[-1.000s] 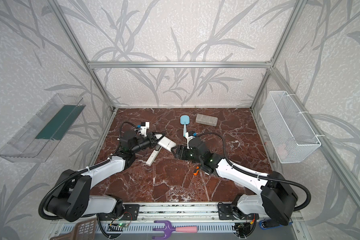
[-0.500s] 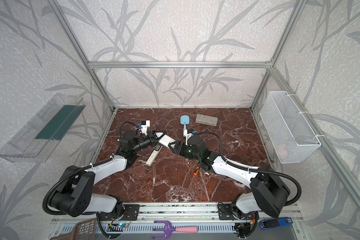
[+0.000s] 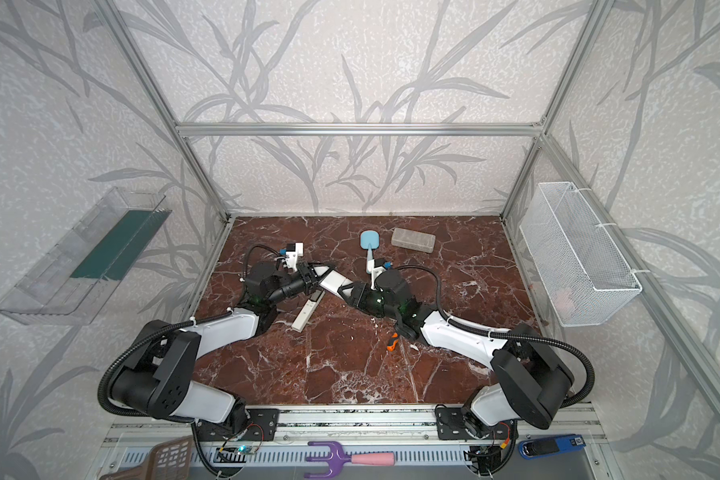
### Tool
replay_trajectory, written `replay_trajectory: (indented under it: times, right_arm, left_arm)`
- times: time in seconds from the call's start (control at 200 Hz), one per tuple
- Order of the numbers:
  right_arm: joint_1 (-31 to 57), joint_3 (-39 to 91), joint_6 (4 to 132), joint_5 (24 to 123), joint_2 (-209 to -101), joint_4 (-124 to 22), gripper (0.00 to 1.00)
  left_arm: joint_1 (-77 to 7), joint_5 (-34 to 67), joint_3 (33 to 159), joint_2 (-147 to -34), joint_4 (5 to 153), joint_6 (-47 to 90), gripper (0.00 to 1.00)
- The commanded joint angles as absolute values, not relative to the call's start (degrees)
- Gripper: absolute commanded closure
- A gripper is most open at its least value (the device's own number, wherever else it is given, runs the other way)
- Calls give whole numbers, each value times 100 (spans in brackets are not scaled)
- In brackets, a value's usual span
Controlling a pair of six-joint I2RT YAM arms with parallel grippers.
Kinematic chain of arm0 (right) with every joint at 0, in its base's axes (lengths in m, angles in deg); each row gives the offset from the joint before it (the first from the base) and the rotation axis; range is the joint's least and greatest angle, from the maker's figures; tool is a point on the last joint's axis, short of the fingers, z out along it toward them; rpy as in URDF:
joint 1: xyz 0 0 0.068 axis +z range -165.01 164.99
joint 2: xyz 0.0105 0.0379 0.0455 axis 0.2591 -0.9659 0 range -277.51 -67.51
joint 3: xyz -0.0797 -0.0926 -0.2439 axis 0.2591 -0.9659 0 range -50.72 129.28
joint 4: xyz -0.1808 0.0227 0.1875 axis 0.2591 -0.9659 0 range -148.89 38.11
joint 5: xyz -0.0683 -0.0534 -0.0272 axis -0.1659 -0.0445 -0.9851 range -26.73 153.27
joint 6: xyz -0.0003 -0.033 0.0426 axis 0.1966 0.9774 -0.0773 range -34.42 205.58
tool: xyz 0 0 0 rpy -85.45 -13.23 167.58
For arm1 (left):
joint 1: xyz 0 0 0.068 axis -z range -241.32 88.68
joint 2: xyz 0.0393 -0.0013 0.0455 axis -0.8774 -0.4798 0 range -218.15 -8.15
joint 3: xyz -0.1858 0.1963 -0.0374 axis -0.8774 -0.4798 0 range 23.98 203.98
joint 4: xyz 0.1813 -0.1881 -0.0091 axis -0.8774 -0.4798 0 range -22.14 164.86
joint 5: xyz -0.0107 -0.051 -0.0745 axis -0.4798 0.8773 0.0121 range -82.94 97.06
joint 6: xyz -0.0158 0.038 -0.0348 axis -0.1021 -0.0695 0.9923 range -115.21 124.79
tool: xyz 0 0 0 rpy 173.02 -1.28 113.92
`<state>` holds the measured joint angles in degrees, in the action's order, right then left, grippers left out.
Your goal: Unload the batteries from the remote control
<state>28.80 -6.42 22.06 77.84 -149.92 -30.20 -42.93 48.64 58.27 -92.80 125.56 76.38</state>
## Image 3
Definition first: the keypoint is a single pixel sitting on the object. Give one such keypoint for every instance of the white wire mesh basket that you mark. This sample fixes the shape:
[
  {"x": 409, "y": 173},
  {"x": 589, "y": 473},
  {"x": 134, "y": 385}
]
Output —
[{"x": 584, "y": 274}]

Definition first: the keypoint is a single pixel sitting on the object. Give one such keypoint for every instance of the light blue small spatula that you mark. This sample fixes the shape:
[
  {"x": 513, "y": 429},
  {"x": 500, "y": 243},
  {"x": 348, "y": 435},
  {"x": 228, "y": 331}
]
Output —
[{"x": 369, "y": 241}]

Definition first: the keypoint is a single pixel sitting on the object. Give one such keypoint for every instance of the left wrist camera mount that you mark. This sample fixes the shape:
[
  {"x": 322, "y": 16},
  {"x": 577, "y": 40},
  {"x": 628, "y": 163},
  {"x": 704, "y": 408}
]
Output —
[{"x": 292, "y": 255}]

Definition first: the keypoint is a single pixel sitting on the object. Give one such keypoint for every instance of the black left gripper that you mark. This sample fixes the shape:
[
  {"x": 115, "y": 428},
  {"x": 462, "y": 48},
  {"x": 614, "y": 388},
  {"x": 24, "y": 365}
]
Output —
[{"x": 306, "y": 281}]

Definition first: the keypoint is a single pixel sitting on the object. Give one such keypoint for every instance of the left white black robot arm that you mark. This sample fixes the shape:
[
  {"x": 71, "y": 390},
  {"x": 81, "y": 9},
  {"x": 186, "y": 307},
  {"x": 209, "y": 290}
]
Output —
[{"x": 154, "y": 376}]

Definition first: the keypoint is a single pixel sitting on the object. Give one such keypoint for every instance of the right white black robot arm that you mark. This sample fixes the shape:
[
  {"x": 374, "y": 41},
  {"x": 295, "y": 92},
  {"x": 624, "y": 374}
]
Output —
[{"x": 532, "y": 382}]

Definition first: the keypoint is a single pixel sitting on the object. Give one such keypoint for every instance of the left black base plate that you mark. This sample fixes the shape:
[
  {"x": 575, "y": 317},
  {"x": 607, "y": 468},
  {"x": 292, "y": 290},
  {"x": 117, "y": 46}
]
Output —
[{"x": 257, "y": 425}]

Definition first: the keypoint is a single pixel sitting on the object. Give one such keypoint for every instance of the brown plastic basket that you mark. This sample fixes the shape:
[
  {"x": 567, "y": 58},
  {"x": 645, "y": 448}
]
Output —
[{"x": 169, "y": 460}]

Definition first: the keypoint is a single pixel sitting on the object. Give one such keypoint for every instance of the blue black device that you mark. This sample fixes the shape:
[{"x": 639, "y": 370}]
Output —
[{"x": 550, "y": 446}]

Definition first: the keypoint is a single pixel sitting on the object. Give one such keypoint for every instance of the white remote control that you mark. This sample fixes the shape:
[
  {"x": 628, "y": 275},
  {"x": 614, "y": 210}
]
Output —
[{"x": 330, "y": 280}]

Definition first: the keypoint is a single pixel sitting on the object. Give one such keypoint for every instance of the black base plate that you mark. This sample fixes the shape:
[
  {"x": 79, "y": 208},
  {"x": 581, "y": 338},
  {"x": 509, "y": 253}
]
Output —
[
  {"x": 452, "y": 425},
  {"x": 257, "y": 425}
]

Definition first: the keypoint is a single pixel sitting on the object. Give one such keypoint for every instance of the orange black small screwdriver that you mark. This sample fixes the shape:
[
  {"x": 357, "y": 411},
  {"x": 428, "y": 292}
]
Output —
[{"x": 392, "y": 342}]

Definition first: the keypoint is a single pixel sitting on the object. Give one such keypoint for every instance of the clear wall shelf green mat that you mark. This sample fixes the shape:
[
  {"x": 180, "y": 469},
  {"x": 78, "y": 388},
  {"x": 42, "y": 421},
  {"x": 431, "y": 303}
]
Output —
[{"x": 72, "y": 282}]

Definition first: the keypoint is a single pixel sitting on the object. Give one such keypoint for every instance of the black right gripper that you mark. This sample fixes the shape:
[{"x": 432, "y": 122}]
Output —
[{"x": 360, "y": 291}]

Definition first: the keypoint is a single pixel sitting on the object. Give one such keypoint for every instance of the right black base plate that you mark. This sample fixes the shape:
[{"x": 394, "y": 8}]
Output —
[{"x": 452, "y": 425}]

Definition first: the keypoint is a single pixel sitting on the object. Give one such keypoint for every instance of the purple pink garden fork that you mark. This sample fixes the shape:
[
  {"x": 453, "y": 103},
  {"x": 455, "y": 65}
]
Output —
[{"x": 337, "y": 457}]

